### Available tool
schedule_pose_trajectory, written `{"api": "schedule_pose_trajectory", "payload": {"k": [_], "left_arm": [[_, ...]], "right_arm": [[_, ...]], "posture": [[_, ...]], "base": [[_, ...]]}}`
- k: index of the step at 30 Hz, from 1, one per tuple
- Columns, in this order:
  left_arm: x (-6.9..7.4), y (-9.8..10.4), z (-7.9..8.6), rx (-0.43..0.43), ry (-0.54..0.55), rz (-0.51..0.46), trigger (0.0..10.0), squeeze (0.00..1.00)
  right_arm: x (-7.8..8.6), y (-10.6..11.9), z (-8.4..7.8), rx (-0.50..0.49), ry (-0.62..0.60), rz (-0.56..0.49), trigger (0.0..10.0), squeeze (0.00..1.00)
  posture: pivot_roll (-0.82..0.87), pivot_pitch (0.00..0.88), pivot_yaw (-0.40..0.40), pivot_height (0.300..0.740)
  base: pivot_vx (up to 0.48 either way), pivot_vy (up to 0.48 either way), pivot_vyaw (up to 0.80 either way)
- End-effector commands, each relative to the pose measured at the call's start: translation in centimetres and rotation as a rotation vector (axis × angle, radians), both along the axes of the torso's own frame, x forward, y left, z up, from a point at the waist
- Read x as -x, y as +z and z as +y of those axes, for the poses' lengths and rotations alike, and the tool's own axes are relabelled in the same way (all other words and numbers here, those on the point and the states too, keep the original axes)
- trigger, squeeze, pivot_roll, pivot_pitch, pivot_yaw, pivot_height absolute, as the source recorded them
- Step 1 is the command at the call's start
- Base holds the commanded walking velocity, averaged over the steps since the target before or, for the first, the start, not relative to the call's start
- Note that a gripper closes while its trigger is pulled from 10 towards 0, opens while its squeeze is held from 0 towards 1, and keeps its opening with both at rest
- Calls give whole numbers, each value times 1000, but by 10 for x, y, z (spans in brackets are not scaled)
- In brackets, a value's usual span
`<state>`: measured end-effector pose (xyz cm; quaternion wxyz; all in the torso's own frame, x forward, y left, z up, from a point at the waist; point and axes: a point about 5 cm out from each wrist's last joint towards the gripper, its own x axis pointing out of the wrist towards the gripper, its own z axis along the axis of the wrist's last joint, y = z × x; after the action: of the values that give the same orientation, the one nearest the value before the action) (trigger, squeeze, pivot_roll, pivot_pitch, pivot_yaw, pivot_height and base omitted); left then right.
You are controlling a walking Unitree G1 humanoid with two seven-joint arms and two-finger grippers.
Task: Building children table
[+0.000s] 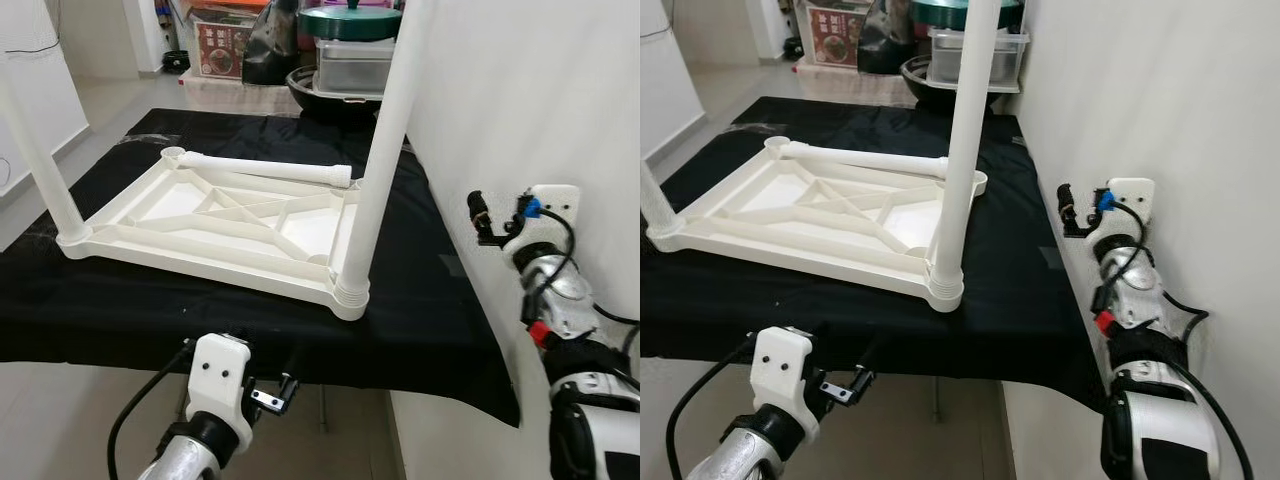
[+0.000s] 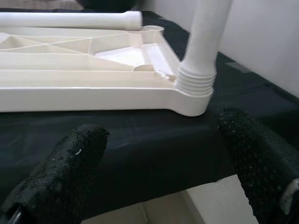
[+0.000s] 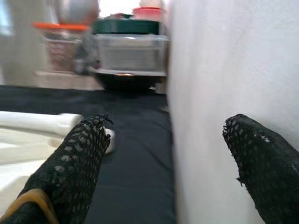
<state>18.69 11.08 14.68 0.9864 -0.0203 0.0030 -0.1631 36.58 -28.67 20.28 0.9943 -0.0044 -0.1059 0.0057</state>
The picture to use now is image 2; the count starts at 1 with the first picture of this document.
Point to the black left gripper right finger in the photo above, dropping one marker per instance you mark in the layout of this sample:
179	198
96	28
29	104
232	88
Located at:
257	163

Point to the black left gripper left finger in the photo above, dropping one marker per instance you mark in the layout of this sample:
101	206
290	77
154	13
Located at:
63	175

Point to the white plastic table leg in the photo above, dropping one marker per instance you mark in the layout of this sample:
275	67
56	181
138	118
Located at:
205	35
70	21

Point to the white plastic table top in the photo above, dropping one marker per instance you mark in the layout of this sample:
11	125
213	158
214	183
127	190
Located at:
93	98

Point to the black tablecloth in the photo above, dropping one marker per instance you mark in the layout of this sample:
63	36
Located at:
163	151

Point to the clear tape strip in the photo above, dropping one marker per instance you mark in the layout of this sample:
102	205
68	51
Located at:
238	66

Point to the clear plastic wrap scrap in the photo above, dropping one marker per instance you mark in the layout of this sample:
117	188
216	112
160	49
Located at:
164	75

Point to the beige covered bench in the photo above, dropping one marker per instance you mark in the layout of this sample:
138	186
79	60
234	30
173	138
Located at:
35	3

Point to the black wok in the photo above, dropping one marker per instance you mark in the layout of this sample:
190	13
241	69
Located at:
109	4

